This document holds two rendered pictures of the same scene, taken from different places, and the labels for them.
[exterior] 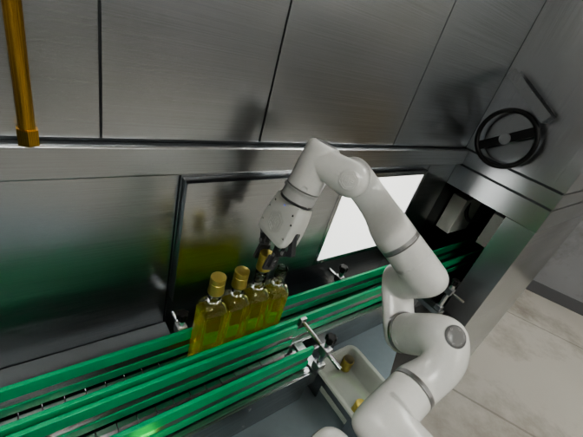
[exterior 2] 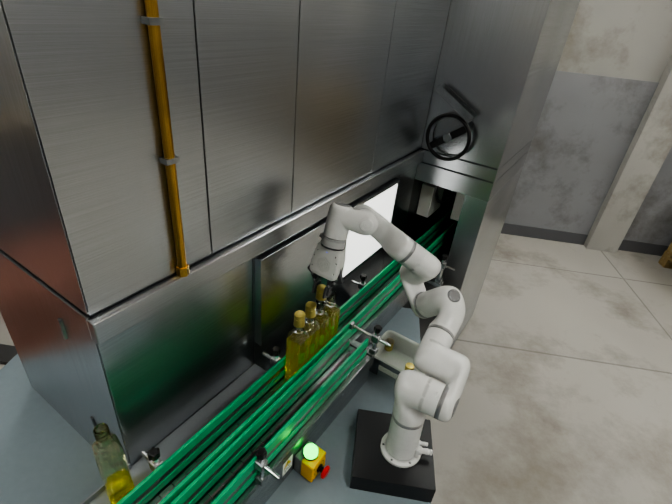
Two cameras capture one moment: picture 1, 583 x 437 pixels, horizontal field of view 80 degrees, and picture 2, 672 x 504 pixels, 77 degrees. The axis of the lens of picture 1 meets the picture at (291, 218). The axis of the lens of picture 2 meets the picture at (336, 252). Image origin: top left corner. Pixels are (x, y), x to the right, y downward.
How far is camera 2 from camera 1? 0.61 m
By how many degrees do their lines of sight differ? 13
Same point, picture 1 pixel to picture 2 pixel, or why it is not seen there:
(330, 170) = (352, 222)
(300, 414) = (372, 389)
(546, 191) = (486, 169)
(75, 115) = (199, 247)
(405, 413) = (440, 346)
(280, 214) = (326, 259)
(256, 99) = (285, 188)
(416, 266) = (420, 262)
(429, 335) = (439, 300)
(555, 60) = (464, 72)
